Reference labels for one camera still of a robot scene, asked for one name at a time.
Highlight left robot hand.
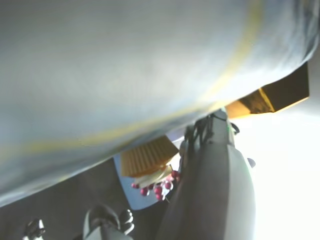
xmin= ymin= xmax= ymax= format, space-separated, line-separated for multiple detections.
xmin=23 ymin=107 xmax=257 ymax=240

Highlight chocolate ball topped toy cupcake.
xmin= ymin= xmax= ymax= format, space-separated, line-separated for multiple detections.
xmin=120 ymin=136 xmax=181 ymax=202

